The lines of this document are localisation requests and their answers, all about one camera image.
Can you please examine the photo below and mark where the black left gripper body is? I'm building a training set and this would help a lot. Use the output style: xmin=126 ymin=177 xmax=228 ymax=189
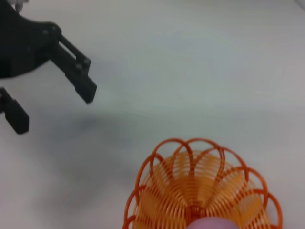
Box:
xmin=0 ymin=0 xmax=63 ymax=80

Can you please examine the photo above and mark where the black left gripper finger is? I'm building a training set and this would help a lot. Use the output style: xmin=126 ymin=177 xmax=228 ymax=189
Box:
xmin=0 ymin=87 xmax=30 ymax=135
xmin=44 ymin=33 xmax=98 ymax=105

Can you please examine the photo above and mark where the orange wire basket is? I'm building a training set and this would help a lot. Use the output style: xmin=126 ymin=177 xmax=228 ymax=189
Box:
xmin=122 ymin=137 xmax=284 ymax=229

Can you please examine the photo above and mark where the pink toy peach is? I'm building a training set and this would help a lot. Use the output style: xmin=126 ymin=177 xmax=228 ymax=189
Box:
xmin=187 ymin=216 xmax=239 ymax=229

